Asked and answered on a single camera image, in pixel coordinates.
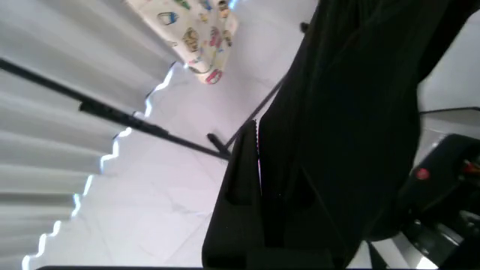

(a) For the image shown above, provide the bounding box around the black garment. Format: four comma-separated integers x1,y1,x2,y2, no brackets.
258,0,480,269

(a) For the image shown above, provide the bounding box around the cream printed garment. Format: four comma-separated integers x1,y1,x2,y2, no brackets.
125,0,240,86

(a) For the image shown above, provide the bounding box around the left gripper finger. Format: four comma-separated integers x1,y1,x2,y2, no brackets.
201,119,266,269

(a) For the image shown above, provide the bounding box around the black clothes rack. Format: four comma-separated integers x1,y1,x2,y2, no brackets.
0,21,311,161

